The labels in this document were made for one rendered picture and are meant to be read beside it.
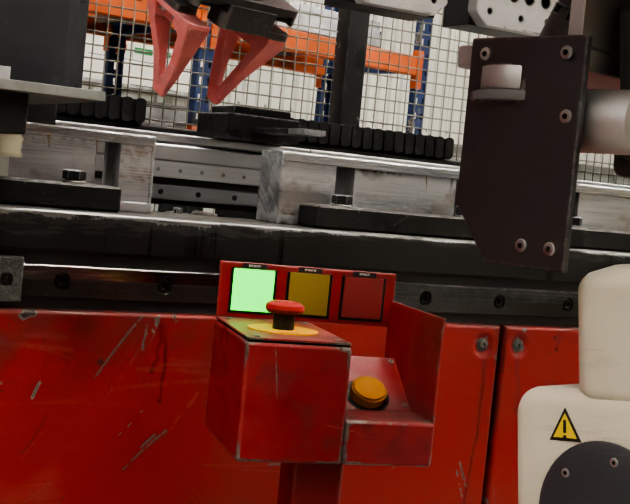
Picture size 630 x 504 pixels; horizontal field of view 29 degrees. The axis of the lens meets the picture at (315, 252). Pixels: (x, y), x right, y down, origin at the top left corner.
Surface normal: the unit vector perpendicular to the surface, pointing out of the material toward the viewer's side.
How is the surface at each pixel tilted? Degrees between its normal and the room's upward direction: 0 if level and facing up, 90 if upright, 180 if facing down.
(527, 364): 90
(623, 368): 90
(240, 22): 117
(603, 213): 90
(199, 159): 90
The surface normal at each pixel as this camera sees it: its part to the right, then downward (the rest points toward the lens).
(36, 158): 0.50, 0.09
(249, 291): 0.27, 0.07
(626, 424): -0.73, -0.04
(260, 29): 0.56, 0.54
